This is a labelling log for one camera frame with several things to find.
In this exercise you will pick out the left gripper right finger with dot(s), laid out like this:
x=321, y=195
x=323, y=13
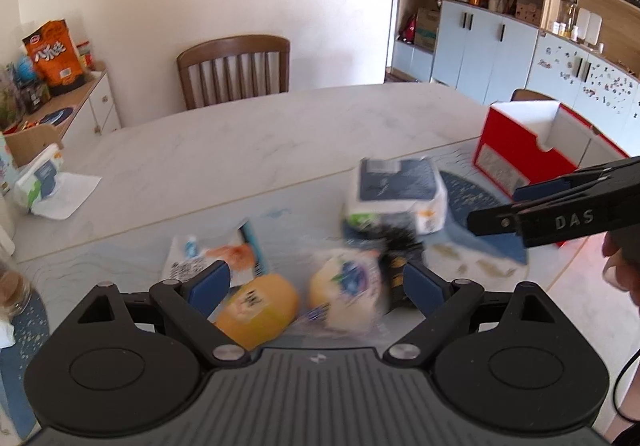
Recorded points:
x=447, y=307

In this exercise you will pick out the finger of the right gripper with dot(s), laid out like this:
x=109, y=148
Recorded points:
x=541, y=190

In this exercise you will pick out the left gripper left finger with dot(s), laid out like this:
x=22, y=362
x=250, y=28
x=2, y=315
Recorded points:
x=184, y=309

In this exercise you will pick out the yellow duck toy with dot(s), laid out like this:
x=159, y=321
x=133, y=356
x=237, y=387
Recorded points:
x=259, y=311

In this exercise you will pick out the white squid snack pouch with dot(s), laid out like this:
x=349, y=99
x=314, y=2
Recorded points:
x=189, y=255

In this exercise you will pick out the black snack packet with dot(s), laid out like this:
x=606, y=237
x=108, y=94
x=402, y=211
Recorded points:
x=397, y=248

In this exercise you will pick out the blueberry bread packet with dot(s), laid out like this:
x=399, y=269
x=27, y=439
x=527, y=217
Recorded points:
x=344, y=293

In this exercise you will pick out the blue white tissue pack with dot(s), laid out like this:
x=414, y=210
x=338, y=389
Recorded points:
x=396, y=194

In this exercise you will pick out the person's right hand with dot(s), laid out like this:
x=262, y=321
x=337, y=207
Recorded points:
x=619, y=273

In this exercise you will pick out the red cardboard box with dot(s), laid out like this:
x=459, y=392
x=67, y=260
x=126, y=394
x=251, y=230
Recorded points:
x=529, y=142

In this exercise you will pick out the wooden chair beside box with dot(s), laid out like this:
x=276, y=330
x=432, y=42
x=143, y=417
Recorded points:
x=528, y=95

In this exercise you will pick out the left dark blue placemat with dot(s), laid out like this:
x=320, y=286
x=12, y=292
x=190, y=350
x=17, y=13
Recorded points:
x=31, y=330

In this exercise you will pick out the glass jar with cork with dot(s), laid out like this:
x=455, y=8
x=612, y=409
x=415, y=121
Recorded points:
x=15, y=291

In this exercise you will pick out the tissue pack with sheet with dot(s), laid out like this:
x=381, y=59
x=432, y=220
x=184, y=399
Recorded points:
x=47, y=191

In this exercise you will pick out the white sideboard cabinet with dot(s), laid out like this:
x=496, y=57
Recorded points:
x=71, y=120

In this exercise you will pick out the wooden chair at far side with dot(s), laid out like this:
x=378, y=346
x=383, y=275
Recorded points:
x=234, y=68

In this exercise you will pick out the orange snack bag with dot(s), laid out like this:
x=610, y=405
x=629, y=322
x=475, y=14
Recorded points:
x=55, y=58

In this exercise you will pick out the white wall cabinet unit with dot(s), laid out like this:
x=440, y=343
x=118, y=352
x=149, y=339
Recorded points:
x=582, y=53

